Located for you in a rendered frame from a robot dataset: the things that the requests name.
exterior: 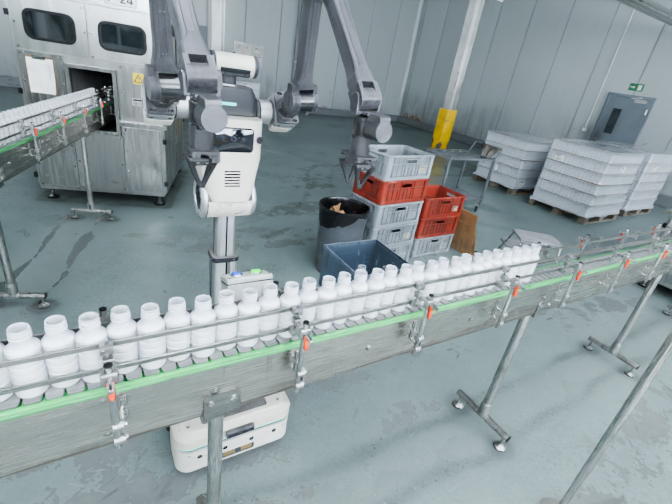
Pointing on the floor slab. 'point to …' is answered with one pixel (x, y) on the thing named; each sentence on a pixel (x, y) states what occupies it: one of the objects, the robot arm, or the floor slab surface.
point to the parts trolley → (463, 169)
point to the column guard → (443, 128)
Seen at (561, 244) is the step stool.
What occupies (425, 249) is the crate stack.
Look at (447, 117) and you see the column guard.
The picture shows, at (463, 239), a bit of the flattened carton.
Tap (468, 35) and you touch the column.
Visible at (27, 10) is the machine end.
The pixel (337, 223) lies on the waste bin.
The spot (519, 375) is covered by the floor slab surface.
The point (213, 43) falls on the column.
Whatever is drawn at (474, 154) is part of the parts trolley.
